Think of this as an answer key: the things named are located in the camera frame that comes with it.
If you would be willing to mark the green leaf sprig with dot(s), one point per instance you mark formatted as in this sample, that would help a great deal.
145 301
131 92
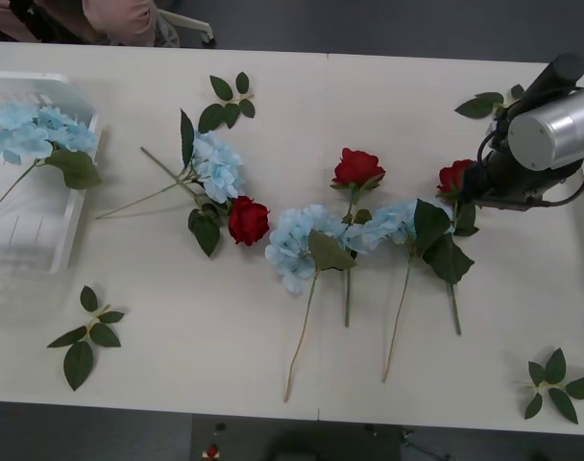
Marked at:
79 365
556 367
474 106
212 117

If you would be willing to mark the person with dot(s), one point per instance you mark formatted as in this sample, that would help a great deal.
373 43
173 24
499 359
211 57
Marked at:
124 19

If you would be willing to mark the white plastic basket box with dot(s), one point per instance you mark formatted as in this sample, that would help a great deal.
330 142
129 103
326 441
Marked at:
32 230

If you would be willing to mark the pale blue flower, broad leaf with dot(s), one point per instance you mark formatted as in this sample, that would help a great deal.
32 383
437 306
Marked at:
18 134

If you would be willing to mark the red button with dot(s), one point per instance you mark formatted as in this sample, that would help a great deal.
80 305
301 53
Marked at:
211 452

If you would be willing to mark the white chair base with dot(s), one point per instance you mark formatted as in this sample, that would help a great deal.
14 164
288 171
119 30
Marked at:
186 21

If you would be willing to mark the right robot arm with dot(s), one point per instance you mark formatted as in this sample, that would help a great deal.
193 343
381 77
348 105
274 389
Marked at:
556 129

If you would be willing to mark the red rose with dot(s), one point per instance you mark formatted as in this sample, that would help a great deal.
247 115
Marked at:
451 177
249 221
359 168

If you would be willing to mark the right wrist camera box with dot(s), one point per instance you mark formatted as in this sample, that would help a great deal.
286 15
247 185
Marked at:
533 197

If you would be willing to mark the pale blue flower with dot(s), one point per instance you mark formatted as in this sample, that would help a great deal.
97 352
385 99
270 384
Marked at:
393 225
297 245
220 168
18 134

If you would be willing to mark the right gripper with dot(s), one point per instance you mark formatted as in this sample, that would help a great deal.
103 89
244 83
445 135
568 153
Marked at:
498 180

